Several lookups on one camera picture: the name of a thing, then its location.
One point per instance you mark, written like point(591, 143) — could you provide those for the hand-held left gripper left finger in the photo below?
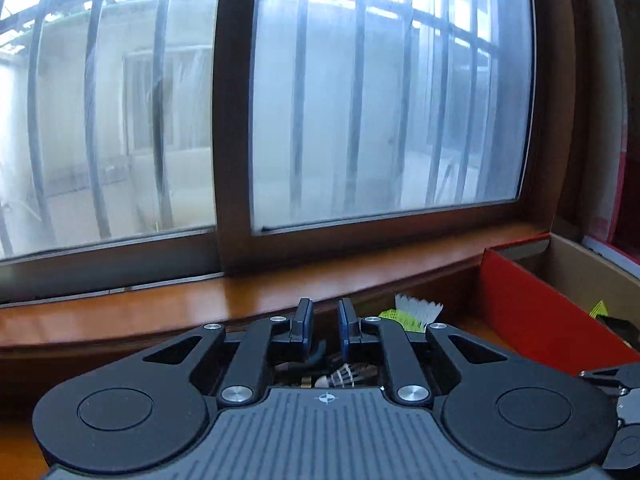
point(302, 327)

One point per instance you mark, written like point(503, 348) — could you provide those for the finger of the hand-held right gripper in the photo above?
point(625, 377)

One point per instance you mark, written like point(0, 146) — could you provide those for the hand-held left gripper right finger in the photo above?
point(346, 330)

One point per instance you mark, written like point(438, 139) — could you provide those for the white shuttlecock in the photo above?
point(345, 375)
point(417, 307)

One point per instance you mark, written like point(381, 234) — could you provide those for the black object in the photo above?
point(622, 332)

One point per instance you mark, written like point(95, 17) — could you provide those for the yellow green item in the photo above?
point(400, 317)

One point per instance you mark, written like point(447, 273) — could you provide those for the wooden window sill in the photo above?
point(200, 305)

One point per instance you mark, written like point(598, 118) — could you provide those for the red cardboard box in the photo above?
point(530, 310)

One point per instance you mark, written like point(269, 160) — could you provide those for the brown framed window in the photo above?
point(235, 160)

